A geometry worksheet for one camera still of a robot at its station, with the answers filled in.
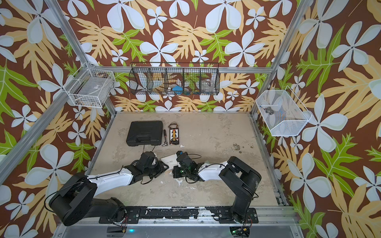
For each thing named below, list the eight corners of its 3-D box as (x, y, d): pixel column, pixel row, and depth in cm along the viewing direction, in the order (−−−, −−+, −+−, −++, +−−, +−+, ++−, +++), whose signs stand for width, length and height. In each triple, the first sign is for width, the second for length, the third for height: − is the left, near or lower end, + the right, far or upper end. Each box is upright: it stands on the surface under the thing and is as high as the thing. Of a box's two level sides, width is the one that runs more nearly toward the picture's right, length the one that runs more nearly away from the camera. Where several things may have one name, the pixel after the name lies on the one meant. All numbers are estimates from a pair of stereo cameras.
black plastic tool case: (128, 146, 102) (125, 141, 97) (134, 125, 114) (132, 120, 110) (161, 146, 102) (160, 142, 97) (164, 125, 115) (163, 120, 110)
